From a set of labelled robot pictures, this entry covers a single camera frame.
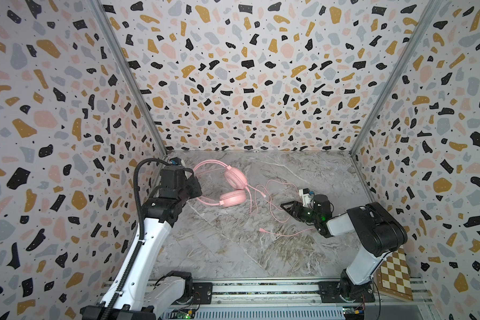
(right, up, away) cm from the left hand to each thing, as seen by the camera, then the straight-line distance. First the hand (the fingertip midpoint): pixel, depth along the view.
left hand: (195, 178), depth 74 cm
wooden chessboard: (+75, -38, +3) cm, 84 cm away
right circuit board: (+58, -48, -2) cm, 75 cm away
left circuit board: (-3, -48, -3) cm, 48 cm away
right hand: (+35, -13, +18) cm, 41 cm away
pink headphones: (+15, 0, +1) cm, 15 cm away
